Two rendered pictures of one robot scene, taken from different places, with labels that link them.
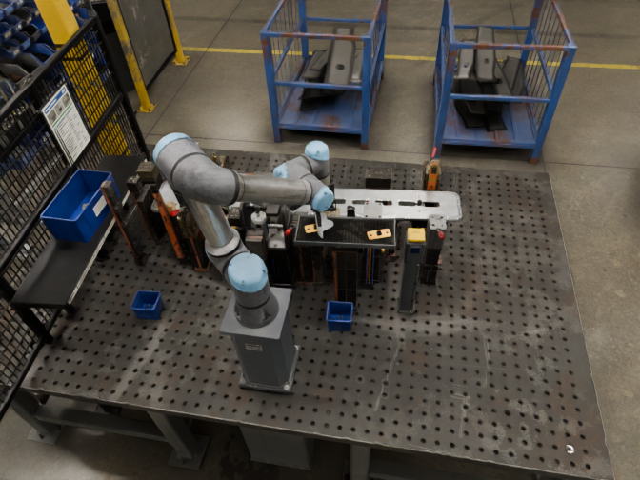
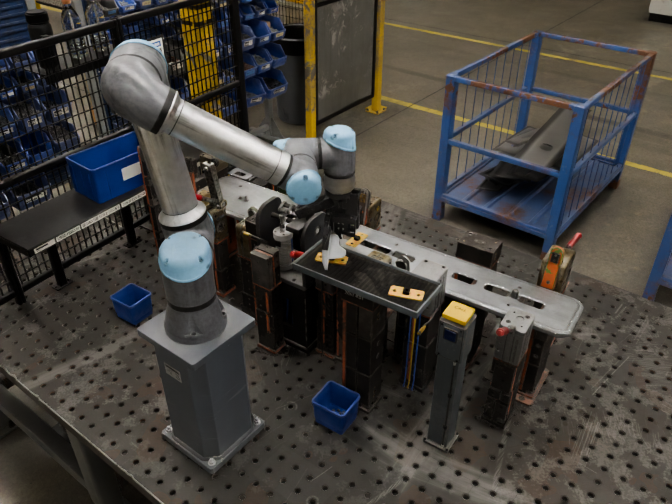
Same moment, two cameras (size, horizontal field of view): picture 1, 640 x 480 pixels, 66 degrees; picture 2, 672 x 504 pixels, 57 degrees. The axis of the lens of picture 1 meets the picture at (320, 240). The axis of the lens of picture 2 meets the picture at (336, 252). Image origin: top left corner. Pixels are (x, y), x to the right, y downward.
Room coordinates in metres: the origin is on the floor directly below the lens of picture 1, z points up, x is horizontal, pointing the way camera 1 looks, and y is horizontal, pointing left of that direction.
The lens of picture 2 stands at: (0.06, -0.57, 2.11)
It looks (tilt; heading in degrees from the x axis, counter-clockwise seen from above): 34 degrees down; 25
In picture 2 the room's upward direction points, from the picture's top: straight up
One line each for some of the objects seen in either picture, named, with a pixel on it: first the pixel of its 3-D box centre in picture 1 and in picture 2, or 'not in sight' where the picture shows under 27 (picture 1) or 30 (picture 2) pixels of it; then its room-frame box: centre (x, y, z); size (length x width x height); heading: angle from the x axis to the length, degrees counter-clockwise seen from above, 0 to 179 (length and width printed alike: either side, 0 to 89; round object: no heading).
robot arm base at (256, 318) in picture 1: (254, 301); (193, 308); (0.97, 0.23, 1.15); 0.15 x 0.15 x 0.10
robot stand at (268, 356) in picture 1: (264, 340); (205, 381); (0.97, 0.23, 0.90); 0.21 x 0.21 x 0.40; 77
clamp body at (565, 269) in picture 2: (427, 196); (546, 302); (1.72, -0.53, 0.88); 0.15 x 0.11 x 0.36; 172
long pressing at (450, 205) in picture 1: (304, 199); (363, 241); (1.63, 0.06, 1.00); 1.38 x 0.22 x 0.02; 82
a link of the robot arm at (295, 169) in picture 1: (294, 175); (297, 157); (1.22, 0.07, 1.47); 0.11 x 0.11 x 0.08; 33
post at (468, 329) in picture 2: (410, 274); (448, 382); (1.22, -0.35, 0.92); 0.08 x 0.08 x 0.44; 82
